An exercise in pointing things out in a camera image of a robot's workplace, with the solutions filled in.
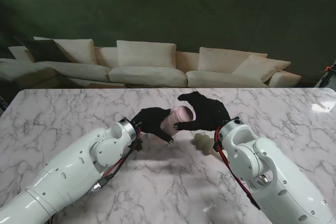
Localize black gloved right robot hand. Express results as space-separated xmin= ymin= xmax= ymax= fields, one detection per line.
xmin=172 ymin=91 xmax=232 ymax=133

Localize cream sofa seat cushion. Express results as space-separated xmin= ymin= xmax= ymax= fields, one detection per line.
xmin=33 ymin=61 xmax=112 ymax=83
xmin=185 ymin=70 xmax=270 ymax=89
xmin=108 ymin=66 xmax=188 ymax=88

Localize dark grey throw pillow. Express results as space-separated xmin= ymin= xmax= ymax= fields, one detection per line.
xmin=14 ymin=36 xmax=72 ymax=63

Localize cream fabric sofa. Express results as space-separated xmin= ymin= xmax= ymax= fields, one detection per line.
xmin=0 ymin=36 xmax=302 ymax=89

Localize black stand with orange clip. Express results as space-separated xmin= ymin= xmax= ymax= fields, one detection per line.
xmin=313 ymin=61 xmax=336 ymax=89

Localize sponge cup brush red-cream handle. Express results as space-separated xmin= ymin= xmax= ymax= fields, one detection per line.
xmin=193 ymin=133 xmax=222 ymax=157

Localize red-black arm cable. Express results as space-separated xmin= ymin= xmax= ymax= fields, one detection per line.
xmin=47 ymin=126 xmax=143 ymax=224
xmin=214 ymin=126 xmax=261 ymax=204

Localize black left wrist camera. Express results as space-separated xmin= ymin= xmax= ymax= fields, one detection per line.
xmin=133 ymin=138 xmax=144 ymax=154

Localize red-black right arm cable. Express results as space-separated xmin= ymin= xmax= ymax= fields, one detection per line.
xmin=214 ymin=126 xmax=261 ymax=204

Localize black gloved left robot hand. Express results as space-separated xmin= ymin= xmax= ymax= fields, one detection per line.
xmin=132 ymin=107 xmax=175 ymax=144

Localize red-black left arm cable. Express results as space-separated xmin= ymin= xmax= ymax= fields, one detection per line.
xmin=47 ymin=126 xmax=143 ymax=224

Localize cream sofa back pillow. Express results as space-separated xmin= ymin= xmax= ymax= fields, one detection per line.
xmin=33 ymin=36 xmax=98 ymax=66
xmin=116 ymin=40 xmax=177 ymax=69
xmin=232 ymin=54 xmax=292 ymax=83
xmin=197 ymin=47 xmax=269 ymax=73

